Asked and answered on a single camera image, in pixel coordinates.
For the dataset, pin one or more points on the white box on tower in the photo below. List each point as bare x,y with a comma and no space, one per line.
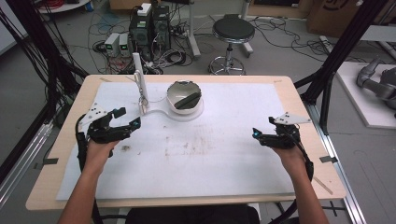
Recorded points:
144,9

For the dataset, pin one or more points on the white desk leg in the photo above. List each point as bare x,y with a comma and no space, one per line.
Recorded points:
192,31

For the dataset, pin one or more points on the grey power supply unit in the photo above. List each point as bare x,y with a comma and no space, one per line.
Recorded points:
112,45
124,45

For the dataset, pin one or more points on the white foam mat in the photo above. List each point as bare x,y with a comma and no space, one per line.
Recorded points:
186,175

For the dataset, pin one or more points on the black computer tower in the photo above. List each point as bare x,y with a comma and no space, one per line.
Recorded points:
161,26
140,35

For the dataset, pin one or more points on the black tape strip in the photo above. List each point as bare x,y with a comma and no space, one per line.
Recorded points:
49,161
328,159

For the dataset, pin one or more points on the black round stool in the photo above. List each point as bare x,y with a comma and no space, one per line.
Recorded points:
233,29

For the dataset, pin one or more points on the white key stand with pole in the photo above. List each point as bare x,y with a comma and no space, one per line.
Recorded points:
183,117

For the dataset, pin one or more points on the aluminium rail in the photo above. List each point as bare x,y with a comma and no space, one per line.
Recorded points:
21,165
342,180

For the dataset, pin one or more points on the person's dark clothing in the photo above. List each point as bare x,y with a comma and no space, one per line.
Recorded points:
190,216

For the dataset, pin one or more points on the white round table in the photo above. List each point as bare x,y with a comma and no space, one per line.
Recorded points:
62,6

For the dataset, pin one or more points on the white bowl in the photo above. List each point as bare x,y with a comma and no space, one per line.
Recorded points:
184,88

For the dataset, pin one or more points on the person's left hand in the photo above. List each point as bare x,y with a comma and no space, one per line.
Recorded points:
98,155

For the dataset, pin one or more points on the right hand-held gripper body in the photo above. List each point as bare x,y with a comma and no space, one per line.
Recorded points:
281,140

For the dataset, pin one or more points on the person's right hand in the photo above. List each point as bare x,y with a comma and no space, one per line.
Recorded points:
291,160

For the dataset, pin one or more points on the white platform board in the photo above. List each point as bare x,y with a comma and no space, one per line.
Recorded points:
358,105

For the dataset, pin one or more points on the cardboard box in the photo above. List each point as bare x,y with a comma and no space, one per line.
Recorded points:
336,15

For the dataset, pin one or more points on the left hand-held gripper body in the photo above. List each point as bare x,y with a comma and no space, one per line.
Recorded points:
107,132

